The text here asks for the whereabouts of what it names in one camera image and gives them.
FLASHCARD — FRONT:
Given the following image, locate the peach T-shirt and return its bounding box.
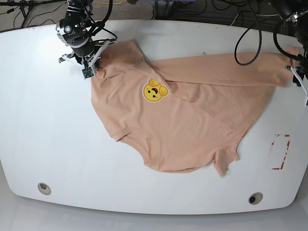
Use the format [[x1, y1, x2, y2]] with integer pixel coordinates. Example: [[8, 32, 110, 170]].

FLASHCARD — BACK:
[[91, 41, 295, 176]]

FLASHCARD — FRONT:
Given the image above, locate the right table grommet hole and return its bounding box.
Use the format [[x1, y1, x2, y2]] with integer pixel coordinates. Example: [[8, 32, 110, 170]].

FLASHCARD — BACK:
[[248, 192, 263, 205]]

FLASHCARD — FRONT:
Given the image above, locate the red tape marking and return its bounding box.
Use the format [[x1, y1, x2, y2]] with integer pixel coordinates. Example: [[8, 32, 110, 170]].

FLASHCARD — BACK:
[[269, 134, 291, 170]]

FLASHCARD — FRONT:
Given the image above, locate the yellow cable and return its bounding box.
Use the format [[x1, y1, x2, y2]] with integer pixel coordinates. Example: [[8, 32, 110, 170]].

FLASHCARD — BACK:
[[93, 1, 125, 6]]

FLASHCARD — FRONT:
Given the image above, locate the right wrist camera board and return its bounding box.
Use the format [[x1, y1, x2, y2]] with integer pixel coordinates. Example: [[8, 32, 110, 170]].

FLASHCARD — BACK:
[[81, 66, 96, 79]]

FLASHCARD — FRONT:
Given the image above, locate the left table grommet hole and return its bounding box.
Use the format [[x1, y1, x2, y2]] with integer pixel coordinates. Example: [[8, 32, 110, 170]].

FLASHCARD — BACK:
[[38, 183, 51, 195]]

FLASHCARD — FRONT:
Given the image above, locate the table grommet hole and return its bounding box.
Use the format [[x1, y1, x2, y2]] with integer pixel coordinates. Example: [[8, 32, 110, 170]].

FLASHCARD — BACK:
[[38, 183, 51, 195], [248, 192, 263, 205]]

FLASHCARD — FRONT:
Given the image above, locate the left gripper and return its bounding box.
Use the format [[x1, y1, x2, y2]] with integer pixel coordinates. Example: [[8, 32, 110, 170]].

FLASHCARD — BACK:
[[286, 48, 308, 106]]

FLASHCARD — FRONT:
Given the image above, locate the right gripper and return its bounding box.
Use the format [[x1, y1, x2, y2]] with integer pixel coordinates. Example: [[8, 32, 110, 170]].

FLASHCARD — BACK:
[[58, 38, 116, 70]]

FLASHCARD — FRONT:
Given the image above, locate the black tripod stand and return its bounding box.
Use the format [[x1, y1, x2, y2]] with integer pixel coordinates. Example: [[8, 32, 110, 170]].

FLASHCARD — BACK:
[[0, 0, 66, 33]]

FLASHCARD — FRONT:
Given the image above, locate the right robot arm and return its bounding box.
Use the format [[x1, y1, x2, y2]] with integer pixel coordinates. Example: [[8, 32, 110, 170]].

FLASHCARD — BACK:
[[56, 0, 117, 76]]

